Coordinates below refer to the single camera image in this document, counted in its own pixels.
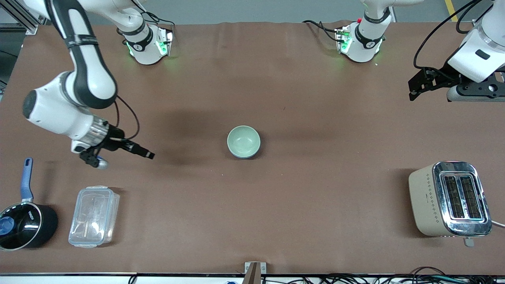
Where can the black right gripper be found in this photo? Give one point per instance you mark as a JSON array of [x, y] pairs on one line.
[[115, 142]]

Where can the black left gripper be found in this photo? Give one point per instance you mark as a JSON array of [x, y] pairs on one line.
[[442, 77]]

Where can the green bowl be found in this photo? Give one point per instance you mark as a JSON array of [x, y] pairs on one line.
[[243, 141]]

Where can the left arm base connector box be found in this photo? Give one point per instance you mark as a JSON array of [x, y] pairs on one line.
[[342, 39]]

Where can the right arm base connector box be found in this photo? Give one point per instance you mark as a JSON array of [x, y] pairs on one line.
[[165, 41]]

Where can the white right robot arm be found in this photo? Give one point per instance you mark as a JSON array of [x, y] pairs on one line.
[[85, 75]]

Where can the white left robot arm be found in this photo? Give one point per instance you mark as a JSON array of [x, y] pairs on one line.
[[367, 37]]

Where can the blue bowl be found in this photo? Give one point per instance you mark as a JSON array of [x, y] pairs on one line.
[[255, 154]]

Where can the clear plastic food container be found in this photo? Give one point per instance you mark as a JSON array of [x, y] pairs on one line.
[[94, 216]]

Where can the beige and chrome toaster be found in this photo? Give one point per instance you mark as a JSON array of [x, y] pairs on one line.
[[438, 201]]

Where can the glass lid with blue knob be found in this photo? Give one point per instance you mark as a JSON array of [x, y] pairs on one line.
[[21, 227]]

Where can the metal table edge bracket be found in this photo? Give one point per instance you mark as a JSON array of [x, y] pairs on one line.
[[255, 272]]

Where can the aluminium frame profile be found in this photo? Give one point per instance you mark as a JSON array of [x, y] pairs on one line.
[[19, 17]]

